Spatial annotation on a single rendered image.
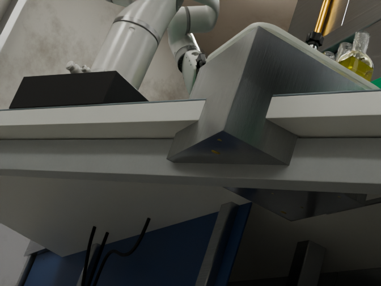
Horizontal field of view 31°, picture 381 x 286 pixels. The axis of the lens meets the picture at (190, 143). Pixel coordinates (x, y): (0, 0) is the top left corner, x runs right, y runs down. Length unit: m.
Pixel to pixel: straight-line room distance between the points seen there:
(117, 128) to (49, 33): 3.66
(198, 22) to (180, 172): 1.01
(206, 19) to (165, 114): 0.98
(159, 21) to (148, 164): 0.37
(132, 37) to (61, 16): 3.52
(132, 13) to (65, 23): 3.51
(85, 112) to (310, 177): 0.41
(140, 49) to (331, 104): 0.53
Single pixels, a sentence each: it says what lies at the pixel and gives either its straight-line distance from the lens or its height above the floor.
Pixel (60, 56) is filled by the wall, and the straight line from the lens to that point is 4.73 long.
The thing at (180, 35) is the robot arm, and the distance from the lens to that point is 1.94.
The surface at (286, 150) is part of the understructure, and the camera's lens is 0.87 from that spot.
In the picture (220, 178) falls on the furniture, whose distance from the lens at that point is 0.92.
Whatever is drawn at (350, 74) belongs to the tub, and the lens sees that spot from 0.96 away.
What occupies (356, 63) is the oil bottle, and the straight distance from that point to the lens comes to 1.35.
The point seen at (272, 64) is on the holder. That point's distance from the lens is 0.89.
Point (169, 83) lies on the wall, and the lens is 5.48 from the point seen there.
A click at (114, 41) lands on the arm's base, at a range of 1.27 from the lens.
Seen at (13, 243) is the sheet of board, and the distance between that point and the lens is 4.25.
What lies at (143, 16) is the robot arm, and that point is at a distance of 1.29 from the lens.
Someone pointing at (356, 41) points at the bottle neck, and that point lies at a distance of 1.40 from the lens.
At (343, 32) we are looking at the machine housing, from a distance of 1.81.
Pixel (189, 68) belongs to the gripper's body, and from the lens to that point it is 1.84.
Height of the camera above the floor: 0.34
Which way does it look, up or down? 22 degrees up
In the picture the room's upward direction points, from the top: 20 degrees clockwise
